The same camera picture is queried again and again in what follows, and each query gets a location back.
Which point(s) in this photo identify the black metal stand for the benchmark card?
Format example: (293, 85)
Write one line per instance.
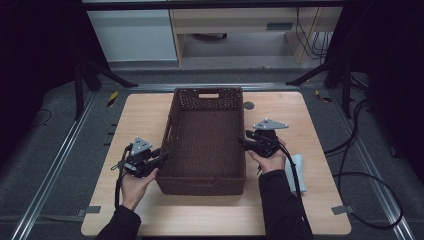
(346, 93)
(79, 93)

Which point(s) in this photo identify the brown woven basket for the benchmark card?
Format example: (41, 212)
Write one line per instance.
(206, 140)

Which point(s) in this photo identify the small white box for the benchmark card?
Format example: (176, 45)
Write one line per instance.
(299, 161)

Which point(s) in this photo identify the grey table bracket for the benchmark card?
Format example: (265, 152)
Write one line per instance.
(341, 210)
(92, 209)

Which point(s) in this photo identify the person's left hand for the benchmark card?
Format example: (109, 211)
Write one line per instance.
(133, 190)

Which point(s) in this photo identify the metal floor rail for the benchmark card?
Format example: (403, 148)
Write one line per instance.
(368, 163)
(57, 163)
(153, 87)

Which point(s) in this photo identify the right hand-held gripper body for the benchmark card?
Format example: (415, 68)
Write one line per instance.
(266, 143)

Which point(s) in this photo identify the person's right hand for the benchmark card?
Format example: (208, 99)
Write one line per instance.
(273, 163)

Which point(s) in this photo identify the yellow black tape strip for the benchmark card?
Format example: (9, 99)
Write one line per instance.
(112, 98)
(318, 94)

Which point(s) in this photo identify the grey round table grommet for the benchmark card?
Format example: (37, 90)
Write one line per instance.
(248, 106)

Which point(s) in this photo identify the white cabinet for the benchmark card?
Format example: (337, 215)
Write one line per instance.
(133, 36)

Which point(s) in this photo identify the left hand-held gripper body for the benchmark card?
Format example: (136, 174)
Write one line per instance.
(140, 163)

